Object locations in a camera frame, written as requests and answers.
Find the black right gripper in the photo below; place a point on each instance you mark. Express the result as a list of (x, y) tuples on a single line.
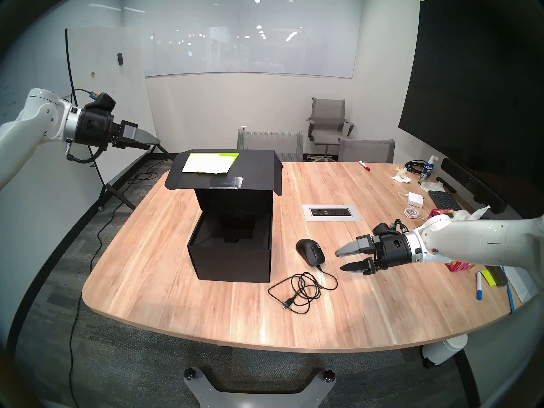
[(393, 252)]

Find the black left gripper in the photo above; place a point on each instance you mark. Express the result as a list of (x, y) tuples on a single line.
[(97, 124)]

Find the black cardboard box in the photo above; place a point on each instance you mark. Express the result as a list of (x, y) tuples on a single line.
[(229, 262)]

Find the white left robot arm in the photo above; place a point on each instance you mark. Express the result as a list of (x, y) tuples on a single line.
[(25, 122)]

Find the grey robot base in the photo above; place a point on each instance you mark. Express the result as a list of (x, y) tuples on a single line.
[(202, 392)]

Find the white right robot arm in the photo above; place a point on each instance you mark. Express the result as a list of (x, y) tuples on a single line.
[(467, 241)]

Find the colourful floral tissue box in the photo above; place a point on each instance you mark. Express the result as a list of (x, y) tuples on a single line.
[(459, 266)]

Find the silver table power outlet panel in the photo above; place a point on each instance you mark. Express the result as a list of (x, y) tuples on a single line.
[(331, 212)]

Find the pale yellow sticky note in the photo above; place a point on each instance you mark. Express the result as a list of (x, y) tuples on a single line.
[(204, 164)]

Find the white freestanding whiteboard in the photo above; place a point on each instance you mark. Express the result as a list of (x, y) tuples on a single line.
[(110, 71)]

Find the crumpled white tissue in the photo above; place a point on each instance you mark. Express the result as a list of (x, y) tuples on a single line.
[(401, 177), (432, 187)]

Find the red capped whiteboard marker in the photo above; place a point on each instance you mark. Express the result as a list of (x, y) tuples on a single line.
[(364, 165)]

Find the shiny clear tape strip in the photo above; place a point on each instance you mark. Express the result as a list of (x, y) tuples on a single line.
[(225, 182)]

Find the black keyboard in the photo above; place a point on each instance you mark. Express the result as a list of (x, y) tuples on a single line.
[(444, 200)]

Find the whiteboard cleaner spray bottle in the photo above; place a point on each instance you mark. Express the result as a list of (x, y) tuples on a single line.
[(427, 173)]

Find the blue capped white marker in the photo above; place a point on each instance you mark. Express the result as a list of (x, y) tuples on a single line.
[(479, 286)]

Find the yellow sticky note pad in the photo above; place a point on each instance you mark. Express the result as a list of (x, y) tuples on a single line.
[(487, 277)]

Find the black video conference bar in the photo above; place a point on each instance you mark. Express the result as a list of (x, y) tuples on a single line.
[(471, 184)]

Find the grey ribbed mesh chair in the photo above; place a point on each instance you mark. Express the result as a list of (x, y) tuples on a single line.
[(272, 139)]

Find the black flat eraser block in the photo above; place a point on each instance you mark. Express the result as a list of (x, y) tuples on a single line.
[(498, 275)]

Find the grey office chair with armrests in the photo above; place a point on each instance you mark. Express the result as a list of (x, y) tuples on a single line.
[(327, 117)]

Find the glass whiteboard with blue writing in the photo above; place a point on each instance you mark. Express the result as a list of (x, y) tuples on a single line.
[(21, 50)]

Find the white paper sheet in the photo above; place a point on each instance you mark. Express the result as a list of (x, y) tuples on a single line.
[(520, 281)]

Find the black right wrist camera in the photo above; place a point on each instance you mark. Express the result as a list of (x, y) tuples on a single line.
[(384, 228)]

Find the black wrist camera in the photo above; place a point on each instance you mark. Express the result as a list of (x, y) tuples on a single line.
[(384, 228), (100, 101)]

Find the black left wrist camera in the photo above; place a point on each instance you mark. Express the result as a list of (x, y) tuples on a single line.
[(100, 101)]

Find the wall-mounted glass whiteboard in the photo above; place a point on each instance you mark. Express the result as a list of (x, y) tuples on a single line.
[(246, 37)]

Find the large black wall screen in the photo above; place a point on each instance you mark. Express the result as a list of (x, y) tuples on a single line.
[(467, 92)]

